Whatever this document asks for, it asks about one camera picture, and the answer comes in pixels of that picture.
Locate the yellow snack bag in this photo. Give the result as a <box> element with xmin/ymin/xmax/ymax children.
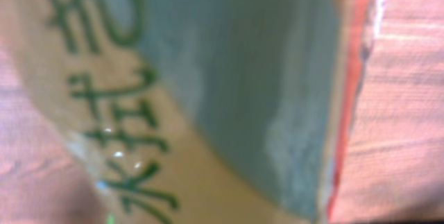
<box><xmin>1</xmin><ymin>0</ymin><xmax>385</xmax><ymax>223</ymax></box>

